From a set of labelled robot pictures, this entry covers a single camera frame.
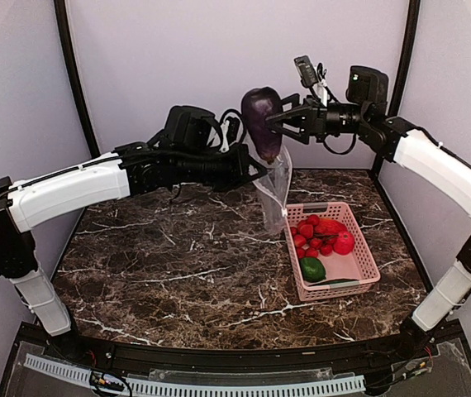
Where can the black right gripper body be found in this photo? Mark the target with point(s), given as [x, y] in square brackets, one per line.
[320, 125]

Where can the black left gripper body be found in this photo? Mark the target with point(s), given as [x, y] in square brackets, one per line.
[197, 167]

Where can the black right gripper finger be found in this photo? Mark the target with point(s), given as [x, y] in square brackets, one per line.
[287, 107]
[298, 134]

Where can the clear zip top bag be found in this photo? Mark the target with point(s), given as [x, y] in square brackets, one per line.
[273, 189]

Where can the purple eggplant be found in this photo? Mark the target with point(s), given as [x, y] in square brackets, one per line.
[256, 105]

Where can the red lychee bunch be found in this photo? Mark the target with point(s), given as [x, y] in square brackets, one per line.
[307, 243]

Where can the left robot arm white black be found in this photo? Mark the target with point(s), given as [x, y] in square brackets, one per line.
[127, 171]

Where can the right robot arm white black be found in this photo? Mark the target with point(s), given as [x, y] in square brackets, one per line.
[413, 148]

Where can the red orange mango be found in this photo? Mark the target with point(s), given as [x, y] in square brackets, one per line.
[327, 226]

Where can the green lime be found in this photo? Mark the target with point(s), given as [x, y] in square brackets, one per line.
[313, 271]

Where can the green cucumber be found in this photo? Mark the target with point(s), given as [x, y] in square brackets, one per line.
[334, 282]

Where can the pink perforated plastic basket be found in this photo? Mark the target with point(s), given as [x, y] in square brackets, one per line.
[359, 264]

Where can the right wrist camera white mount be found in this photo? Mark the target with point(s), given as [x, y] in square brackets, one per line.
[313, 78]

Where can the right black frame post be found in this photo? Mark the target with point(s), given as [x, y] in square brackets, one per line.
[405, 58]

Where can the black frame post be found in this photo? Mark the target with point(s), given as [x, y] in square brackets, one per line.
[75, 82]
[405, 58]

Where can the white slotted cable duct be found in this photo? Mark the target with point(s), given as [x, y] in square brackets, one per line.
[170, 383]

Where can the left black frame post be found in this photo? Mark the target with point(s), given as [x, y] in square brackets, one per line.
[75, 82]

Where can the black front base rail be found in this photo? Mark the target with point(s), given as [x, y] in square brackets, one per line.
[441, 368]

